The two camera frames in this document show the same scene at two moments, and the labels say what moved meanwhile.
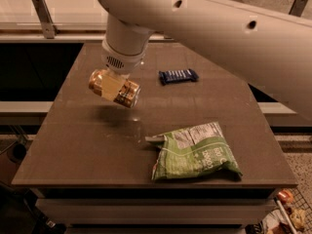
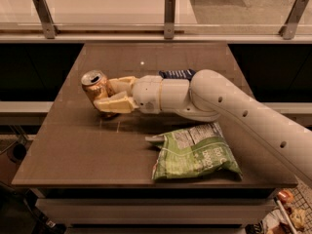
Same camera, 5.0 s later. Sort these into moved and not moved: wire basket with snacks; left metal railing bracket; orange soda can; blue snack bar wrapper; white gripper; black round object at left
Moved: orange soda can; white gripper
Not moved: black round object at left; blue snack bar wrapper; wire basket with snacks; left metal railing bracket
